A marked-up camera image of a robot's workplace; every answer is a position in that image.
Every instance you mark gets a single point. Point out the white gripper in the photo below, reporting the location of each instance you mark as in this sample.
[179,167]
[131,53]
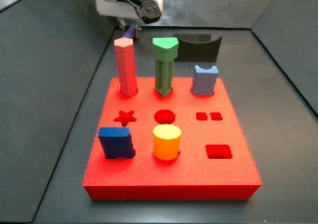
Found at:
[146,10]

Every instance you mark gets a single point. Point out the purple round cylinder peg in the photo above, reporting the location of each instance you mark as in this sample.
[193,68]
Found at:
[131,32]

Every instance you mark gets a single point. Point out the salmon hexagonal tall peg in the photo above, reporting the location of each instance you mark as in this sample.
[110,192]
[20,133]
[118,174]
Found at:
[126,66]

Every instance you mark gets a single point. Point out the green triangular tall peg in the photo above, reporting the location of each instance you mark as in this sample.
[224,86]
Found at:
[165,48]

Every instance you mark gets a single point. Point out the black curved cradle stand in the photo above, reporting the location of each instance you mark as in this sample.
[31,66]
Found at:
[198,47]

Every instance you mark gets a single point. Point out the light blue notched peg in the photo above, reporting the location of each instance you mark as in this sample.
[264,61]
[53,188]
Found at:
[204,80]

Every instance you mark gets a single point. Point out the yellow orange cylinder peg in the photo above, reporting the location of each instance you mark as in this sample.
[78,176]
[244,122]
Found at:
[166,139]

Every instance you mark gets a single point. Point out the dark blue arch peg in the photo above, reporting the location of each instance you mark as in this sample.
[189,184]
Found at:
[117,142]

